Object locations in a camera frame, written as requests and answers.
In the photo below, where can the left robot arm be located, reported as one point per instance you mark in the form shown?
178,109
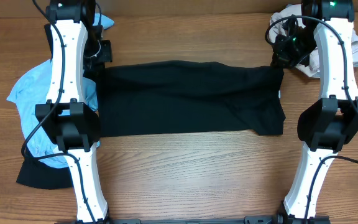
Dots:
77,48

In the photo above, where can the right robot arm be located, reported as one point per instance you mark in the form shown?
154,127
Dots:
330,123

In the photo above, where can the light blue shirt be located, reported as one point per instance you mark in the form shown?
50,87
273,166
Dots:
32,89

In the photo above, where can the folded beige trousers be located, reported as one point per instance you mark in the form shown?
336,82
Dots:
312,70

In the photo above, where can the black t-shirt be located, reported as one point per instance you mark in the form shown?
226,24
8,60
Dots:
189,97

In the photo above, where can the black garment under pile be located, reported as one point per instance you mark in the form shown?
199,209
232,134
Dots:
37,175

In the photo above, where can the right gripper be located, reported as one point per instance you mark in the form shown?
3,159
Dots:
278,61

